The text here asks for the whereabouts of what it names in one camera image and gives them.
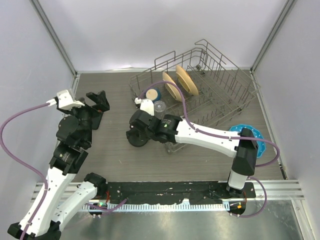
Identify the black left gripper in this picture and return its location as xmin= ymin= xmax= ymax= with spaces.
xmin=59 ymin=90 xmax=110 ymax=145

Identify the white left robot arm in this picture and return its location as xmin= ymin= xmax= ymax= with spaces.
xmin=0 ymin=89 xmax=110 ymax=240

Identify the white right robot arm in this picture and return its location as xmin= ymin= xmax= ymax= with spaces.
xmin=126 ymin=109 xmax=259 ymax=198

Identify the clear drinking glass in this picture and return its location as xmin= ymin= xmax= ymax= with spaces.
xmin=154 ymin=100 xmax=167 ymax=120

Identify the blue mug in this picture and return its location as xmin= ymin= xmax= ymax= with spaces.
xmin=144 ymin=88 xmax=161 ymax=102

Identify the cream plate front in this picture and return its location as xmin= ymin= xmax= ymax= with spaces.
xmin=162 ymin=72 xmax=183 ymax=103

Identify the cream plate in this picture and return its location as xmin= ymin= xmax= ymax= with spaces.
xmin=162 ymin=72 xmax=183 ymax=103
xmin=175 ymin=65 xmax=199 ymax=96

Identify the cream plate rear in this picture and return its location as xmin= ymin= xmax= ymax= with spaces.
xmin=175 ymin=65 xmax=199 ymax=96

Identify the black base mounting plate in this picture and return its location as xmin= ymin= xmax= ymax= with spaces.
xmin=98 ymin=181 xmax=256 ymax=205

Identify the blue polka dot plate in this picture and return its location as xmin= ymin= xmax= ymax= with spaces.
xmin=228 ymin=123 xmax=268 ymax=159

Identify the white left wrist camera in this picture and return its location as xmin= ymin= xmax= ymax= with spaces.
xmin=46 ymin=89 xmax=85 ymax=111

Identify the grey wire dish rack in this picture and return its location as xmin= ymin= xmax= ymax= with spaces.
xmin=128 ymin=38 xmax=262 ymax=155

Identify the white cable duct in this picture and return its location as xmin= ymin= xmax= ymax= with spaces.
xmin=82 ymin=202 xmax=230 ymax=212

